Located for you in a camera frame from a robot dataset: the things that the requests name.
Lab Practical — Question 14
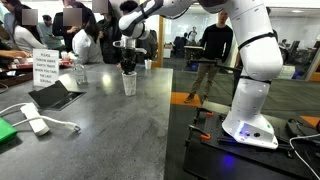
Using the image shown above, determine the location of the clear water bottle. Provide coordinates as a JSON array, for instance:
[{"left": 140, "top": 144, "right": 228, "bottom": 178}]
[{"left": 73, "top": 54, "right": 87, "bottom": 84}]

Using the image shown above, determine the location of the white paper sign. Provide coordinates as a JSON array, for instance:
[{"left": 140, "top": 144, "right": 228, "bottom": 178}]
[{"left": 33, "top": 49, "right": 60, "bottom": 87}]

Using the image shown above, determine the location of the orange black clamp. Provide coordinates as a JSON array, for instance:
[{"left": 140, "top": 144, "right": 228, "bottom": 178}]
[{"left": 189, "top": 125, "right": 211, "bottom": 140}]

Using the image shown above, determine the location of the small white paper cup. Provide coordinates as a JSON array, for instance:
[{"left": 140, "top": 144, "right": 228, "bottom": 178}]
[{"left": 144, "top": 59, "right": 152, "bottom": 69}]

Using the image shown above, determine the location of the man in black sweater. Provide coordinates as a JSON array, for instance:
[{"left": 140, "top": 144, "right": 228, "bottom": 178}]
[{"left": 184, "top": 10, "right": 233, "bottom": 103}]

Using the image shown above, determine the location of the green flat object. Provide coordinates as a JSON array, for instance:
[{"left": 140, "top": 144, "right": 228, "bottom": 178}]
[{"left": 0, "top": 118, "right": 18, "bottom": 144}]

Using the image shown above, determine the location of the clear plastic cup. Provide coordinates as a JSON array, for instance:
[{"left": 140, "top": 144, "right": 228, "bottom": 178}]
[{"left": 122, "top": 71, "right": 137, "bottom": 96}]

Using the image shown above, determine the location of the person in white shirt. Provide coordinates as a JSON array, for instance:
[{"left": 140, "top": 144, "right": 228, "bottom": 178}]
[{"left": 72, "top": 22, "right": 103, "bottom": 64}]

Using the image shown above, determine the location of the white cable with plug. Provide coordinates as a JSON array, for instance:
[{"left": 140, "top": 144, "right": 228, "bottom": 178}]
[{"left": 0, "top": 102, "right": 82, "bottom": 133}]

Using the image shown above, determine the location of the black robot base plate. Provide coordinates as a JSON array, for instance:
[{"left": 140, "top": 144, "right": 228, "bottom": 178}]
[{"left": 191, "top": 107, "right": 320, "bottom": 180}]

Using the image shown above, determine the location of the white cable on base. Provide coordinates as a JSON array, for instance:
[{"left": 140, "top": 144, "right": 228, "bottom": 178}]
[{"left": 288, "top": 133, "right": 320, "bottom": 180}]

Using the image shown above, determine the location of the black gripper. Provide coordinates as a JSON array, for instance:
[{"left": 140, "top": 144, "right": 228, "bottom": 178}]
[{"left": 120, "top": 49, "right": 136, "bottom": 74}]

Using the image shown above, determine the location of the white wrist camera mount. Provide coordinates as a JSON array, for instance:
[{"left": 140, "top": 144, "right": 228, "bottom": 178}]
[{"left": 113, "top": 35, "right": 147, "bottom": 54}]

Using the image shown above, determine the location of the white power adapter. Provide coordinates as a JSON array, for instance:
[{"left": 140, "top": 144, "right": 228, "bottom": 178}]
[{"left": 20, "top": 103, "right": 50, "bottom": 136}]

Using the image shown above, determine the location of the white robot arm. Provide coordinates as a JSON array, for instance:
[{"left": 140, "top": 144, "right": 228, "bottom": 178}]
[{"left": 119, "top": 0, "right": 283, "bottom": 149}]

